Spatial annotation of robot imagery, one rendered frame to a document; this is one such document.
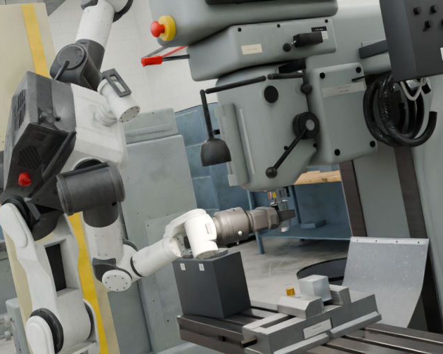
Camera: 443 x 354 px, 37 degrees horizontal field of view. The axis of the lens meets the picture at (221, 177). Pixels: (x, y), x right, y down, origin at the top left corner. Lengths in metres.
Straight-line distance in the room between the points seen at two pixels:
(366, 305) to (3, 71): 2.15
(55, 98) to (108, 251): 0.42
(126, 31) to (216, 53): 10.13
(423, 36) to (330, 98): 0.29
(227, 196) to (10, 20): 6.13
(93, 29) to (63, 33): 9.37
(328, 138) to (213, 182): 7.30
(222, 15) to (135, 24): 10.30
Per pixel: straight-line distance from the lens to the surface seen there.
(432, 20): 1.71
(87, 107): 1.80
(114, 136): 1.77
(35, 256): 1.97
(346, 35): 1.87
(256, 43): 1.66
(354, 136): 1.81
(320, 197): 8.32
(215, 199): 9.05
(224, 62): 1.66
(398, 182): 1.97
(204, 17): 1.60
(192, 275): 2.15
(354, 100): 1.83
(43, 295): 2.03
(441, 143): 1.96
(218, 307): 2.10
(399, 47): 1.67
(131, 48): 11.75
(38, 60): 3.37
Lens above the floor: 1.46
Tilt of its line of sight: 3 degrees down
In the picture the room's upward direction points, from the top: 11 degrees counter-clockwise
